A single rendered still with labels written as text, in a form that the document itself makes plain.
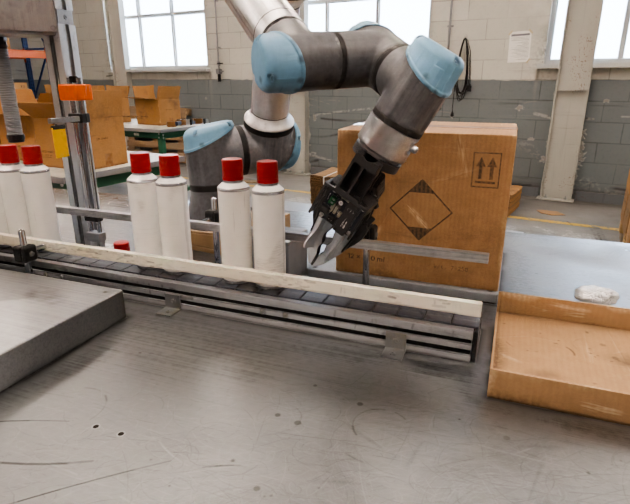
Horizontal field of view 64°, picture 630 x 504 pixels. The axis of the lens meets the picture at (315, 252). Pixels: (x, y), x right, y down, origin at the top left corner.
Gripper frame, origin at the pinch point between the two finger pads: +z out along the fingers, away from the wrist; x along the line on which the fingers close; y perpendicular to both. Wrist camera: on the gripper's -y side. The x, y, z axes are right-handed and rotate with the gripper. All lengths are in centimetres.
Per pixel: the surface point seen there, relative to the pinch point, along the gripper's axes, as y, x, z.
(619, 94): -513, 94, -69
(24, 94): -156, -218, 104
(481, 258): -2.5, 20.4, -14.1
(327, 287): 4.9, 4.5, 0.7
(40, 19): -9, -71, -2
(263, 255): 3.6, -6.9, 3.5
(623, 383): 4.8, 43.1, -13.2
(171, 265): 4.9, -19.8, 14.9
